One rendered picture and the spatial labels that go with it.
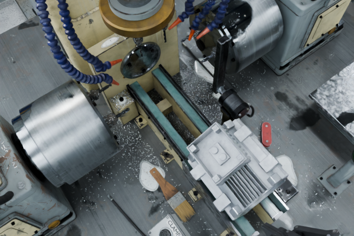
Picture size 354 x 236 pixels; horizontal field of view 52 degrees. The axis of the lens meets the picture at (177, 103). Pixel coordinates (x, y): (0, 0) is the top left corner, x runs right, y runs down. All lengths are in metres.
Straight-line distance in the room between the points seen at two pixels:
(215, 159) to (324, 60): 0.73
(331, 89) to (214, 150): 0.54
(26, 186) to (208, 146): 0.45
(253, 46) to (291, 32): 0.16
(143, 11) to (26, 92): 0.77
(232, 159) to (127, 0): 0.45
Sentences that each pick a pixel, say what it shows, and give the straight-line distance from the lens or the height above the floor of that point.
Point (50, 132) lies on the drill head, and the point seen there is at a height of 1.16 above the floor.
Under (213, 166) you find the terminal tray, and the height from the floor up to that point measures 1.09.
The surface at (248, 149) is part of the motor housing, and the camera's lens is 0.96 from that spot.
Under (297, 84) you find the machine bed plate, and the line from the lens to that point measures 1.41.
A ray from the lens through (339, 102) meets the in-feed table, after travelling 1.28.
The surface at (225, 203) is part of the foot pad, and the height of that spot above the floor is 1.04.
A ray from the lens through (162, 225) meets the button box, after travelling 0.92.
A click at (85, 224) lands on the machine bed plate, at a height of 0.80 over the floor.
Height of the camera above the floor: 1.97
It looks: 62 degrees down
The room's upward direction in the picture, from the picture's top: 5 degrees counter-clockwise
